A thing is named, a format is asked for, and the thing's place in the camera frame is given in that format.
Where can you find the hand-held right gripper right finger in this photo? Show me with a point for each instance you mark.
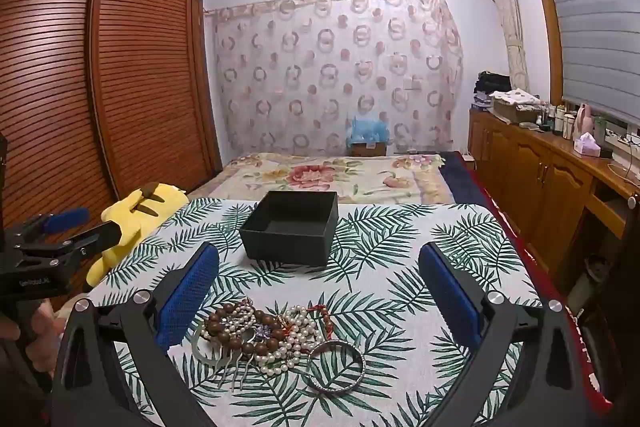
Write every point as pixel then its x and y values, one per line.
pixel 447 292

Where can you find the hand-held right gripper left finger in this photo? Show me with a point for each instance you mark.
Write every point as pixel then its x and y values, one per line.
pixel 187 292

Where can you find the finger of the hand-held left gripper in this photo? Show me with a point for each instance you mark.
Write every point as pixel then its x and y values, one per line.
pixel 67 219
pixel 100 234

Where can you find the pale green hair comb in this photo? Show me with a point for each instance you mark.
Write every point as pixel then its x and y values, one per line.
pixel 202 352

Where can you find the black box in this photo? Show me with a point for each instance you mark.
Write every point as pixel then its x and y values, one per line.
pixel 285 247

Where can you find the silver bangle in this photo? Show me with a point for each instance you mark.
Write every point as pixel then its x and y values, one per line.
pixel 334 388

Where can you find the person's left hand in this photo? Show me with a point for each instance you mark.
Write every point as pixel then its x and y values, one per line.
pixel 46 342

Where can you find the yellow plush toy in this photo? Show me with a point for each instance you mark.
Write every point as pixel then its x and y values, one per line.
pixel 165 197

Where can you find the leaf print tablecloth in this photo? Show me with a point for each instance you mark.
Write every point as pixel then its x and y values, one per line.
pixel 380 232

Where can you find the navy blanket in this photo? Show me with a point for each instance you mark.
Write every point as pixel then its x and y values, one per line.
pixel 460 177

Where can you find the long wooden cabinet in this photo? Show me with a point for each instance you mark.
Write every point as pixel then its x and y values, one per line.
pixel 525 157

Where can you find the small cardboard box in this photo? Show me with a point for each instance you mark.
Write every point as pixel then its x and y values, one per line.
pixel 369 149

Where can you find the floral blanket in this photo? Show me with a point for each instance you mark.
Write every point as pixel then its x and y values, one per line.
pixel 310 177

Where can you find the brown louvred wooden wardrobe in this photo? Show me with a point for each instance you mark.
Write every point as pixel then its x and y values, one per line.
pixel 140 57

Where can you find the blue gauze bag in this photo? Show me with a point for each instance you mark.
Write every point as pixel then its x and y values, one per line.
pixel 367 129

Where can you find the cardboard box with cloth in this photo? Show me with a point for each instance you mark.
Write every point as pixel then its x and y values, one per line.
pixel 510 109

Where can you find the pink tissue box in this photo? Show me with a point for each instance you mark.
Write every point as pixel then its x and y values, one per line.
pixel 586 147

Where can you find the row of bottles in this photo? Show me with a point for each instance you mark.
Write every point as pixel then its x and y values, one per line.
pixel 569 124

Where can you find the stack of dark clothes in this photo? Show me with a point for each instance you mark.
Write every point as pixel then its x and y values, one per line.
pixel 492 84

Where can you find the pink bag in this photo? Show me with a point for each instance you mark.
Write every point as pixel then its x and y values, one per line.
pixel 583 119

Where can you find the white power strip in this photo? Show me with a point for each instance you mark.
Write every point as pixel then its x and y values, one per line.
pixel 622 138

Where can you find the tied lace curtain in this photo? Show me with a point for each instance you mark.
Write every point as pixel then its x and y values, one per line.
pixel 515 52

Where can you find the circle print curtain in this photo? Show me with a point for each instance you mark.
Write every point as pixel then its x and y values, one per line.
pixel 310 72

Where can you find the grey window blind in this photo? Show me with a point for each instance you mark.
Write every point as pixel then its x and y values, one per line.
pixel 600 32

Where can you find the wooden window frame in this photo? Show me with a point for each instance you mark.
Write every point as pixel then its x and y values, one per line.
pixel 545 7

